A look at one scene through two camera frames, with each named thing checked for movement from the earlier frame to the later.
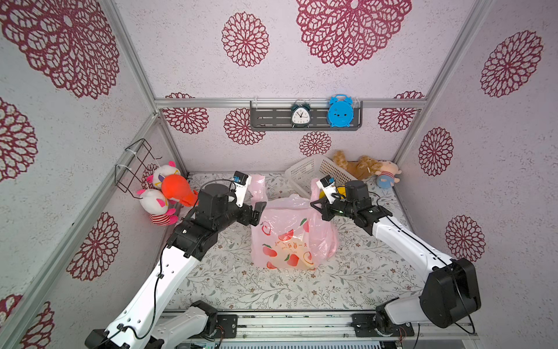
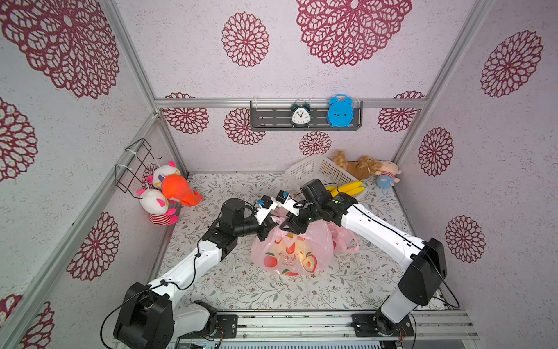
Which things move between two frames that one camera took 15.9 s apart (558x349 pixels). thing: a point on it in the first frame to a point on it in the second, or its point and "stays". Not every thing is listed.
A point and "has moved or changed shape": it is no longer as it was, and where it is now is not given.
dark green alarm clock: x=301 y=115 stays
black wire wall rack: x=137 y=158 stays
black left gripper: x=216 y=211 to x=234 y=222
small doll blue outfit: x=385 y=179 stays
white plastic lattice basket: x=300 y=176 stays
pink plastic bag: x=291 y=233 has moved or changed shape
